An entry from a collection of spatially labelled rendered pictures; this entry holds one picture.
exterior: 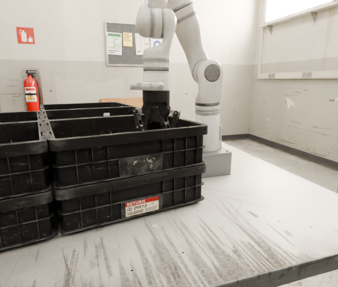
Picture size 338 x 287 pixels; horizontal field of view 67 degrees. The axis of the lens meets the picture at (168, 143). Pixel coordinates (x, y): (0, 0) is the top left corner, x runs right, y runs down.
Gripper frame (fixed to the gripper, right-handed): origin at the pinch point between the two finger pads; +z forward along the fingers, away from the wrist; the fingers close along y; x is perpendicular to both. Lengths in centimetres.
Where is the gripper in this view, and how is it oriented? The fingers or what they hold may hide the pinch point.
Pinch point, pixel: (156, 140)
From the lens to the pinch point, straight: 73.7
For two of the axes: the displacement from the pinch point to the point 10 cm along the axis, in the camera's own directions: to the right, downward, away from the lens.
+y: -9.4, -0.9, 3.2
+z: -0.1, 9.7, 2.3
